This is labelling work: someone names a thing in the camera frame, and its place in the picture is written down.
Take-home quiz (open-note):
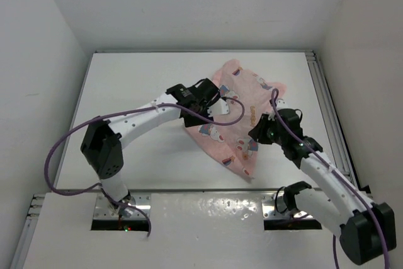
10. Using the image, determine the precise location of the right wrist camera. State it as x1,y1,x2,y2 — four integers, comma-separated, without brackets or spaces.
275,98,290,111

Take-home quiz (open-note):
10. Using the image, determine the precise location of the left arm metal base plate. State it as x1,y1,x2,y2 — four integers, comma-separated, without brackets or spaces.
93,194,151,220

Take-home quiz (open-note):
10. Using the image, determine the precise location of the aluminium table edge rail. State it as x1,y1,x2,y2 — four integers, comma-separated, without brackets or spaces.
305,50,360,186

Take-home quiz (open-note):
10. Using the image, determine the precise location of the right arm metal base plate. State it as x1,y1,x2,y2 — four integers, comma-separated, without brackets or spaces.
261,193,322,220

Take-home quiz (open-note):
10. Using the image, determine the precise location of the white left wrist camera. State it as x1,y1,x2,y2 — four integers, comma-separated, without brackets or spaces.
207,98,230,117

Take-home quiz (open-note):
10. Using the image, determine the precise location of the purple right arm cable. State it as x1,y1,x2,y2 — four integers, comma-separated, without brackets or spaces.
270,88,391,269

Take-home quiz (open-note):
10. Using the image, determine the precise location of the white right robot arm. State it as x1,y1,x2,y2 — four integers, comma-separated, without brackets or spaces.
249,108,397,268

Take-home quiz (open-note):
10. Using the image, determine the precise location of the pink cartoon pillowcase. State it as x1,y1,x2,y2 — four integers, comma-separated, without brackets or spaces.
186,59,287,179

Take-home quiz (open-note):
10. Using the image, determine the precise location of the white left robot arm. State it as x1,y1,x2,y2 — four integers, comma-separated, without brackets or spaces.
81,78,229,209

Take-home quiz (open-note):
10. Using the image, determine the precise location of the white front cover panel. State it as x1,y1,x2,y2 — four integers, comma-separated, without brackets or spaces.
11,192,353,268

